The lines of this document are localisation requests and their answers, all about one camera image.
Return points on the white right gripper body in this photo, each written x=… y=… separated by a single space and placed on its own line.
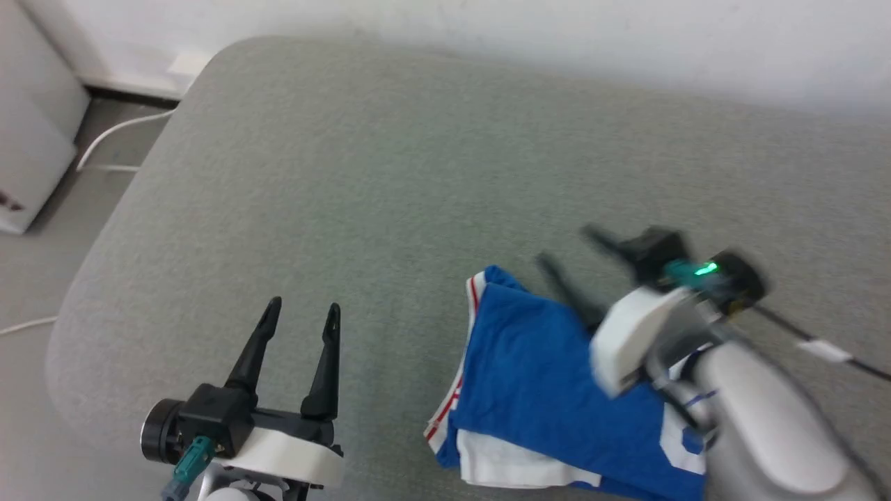
x=626 y=341

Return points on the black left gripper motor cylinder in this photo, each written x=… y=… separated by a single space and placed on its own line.
x=156 y=431

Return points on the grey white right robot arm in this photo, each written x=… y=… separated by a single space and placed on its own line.
x=766 y=417

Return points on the grey fabric sofa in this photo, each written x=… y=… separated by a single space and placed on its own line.
x=383 y=174

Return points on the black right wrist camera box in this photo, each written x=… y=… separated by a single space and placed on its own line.
x=654 y=254

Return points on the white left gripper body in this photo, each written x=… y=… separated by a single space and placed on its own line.
x=292 y=452

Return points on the blue and white polo shirt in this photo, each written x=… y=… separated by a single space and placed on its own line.
x=529 y=376

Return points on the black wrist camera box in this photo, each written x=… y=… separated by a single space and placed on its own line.
x=654 y=254
x=212 y=417

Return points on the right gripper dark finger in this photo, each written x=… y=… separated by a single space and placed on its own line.
x=567 y=285
x=605 y=242

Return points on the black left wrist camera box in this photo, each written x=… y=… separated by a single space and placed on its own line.
x=212 y=417

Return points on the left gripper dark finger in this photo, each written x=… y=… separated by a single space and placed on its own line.
x=327 y=376
x=252 y=362

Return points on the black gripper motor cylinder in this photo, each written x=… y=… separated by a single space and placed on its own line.
x=741 y=282
x=156 y=431

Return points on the white box on floor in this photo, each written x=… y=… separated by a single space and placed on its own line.
x=31 y=139

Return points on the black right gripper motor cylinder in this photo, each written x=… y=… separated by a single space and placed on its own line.
x=741 y=282

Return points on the white wall outlet box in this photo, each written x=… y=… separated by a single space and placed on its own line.
x=189 y=64

